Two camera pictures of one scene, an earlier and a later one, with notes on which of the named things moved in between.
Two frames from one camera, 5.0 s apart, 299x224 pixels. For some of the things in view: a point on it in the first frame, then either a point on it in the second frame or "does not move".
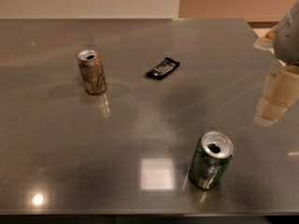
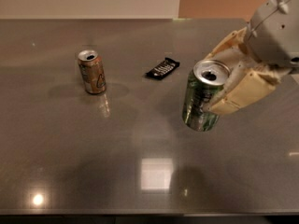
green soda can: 210,155 -> 201,85
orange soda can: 92,67 does not move
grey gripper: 289,39 -> 274,36
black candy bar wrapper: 162,70 does not move
